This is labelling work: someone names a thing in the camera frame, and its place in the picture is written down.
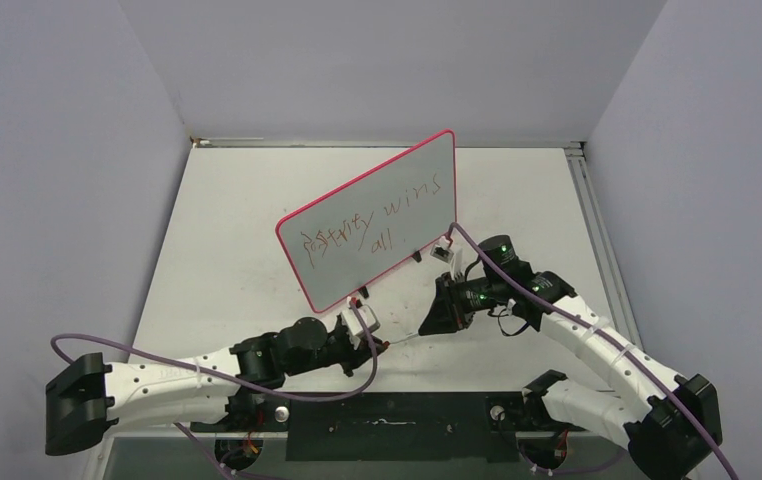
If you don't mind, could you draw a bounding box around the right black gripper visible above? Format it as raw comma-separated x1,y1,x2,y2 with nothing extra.
420,269,506,335

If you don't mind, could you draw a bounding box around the red and white marker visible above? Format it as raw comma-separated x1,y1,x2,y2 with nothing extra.
388,332,419,345

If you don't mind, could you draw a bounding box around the pink framed whiteboard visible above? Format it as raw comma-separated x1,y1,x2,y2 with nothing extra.
275,129,457,313

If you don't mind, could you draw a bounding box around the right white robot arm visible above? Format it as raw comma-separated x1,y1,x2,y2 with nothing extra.
418,235,723,479

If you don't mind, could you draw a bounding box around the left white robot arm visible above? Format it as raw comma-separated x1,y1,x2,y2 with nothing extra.
45,307,389,456

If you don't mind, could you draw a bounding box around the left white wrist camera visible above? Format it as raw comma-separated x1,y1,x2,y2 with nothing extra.
340,304,380,350

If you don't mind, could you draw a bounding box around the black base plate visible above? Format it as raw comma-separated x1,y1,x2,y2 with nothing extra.
193,391,569,463

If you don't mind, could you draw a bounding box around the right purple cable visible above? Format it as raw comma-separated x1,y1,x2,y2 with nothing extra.
447,221,743,480

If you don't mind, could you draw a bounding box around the purple cable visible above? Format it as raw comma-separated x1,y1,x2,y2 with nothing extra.
49,298,380,480
447,221,743,480

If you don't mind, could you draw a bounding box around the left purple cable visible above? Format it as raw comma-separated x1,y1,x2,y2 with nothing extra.
49,298,380,480

